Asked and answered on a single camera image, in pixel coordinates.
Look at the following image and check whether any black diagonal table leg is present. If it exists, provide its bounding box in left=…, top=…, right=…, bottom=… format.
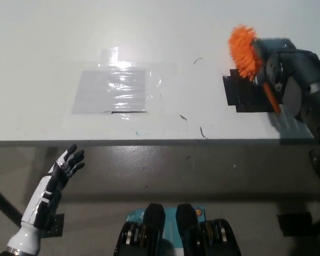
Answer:
left=0, top=181, right=23, bottom=229

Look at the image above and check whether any orange microfibre duster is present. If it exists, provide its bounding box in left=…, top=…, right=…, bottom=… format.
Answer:
left=228, top=24, right=283, bottom=115

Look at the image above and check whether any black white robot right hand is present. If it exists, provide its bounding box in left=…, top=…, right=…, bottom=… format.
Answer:
left=253, top=38, right=296, bottom=104

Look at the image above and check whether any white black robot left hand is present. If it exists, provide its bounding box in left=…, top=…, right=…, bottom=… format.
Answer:
left=20, top=143, right=86, bottom=230

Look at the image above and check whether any clear plastic tape cover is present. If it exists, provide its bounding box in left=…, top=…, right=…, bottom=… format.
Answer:
left=61, top=46, right=178, bottom=125

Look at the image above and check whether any black tape patch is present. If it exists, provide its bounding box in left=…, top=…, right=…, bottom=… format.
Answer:
left=222, top=68, right=281, bottom=114

